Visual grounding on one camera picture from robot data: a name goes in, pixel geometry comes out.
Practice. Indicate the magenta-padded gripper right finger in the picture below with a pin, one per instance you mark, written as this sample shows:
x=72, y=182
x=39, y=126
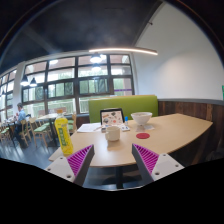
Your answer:
x=165, y=165

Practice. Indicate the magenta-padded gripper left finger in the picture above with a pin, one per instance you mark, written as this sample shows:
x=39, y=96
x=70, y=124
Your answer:
x=61, y=166

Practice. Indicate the yellow drink bottle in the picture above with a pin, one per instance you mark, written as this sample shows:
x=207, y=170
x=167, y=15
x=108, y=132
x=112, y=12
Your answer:
x=64, y=135

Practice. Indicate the flat round red coaster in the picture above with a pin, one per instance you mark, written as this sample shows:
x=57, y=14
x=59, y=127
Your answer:
x=142, y=136

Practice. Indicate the group of wooden green-seated chairs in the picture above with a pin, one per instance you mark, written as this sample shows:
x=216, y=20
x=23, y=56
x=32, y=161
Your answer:
x=41, y=129

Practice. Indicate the white paper sheet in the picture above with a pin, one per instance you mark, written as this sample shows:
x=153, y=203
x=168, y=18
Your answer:
x=88, y=127

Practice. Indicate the light wooden dining table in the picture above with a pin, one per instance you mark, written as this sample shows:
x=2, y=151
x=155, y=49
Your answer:
x=48, y=117

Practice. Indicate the white bowl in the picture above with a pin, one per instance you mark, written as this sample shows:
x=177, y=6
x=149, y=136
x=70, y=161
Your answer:
x=141, y=117

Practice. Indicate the small blue-capped bottle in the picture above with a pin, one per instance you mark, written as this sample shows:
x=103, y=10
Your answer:
x=126, y=121

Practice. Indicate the white cup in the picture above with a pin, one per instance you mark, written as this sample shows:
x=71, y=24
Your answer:
x=112, y=134

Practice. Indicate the person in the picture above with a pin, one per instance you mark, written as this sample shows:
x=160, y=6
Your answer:
x=21, y=116

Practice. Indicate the green upholstered bench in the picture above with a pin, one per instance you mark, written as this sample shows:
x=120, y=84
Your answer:
x=123, y=104

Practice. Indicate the large black-framed window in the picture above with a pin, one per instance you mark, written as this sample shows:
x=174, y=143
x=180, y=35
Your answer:
x=60, y=75

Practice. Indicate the group of pendant lamps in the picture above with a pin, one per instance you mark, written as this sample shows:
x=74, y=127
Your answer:
x=96, y=59

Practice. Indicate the long curved ceiling light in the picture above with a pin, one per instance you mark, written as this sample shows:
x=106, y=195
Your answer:
x=123, y=50

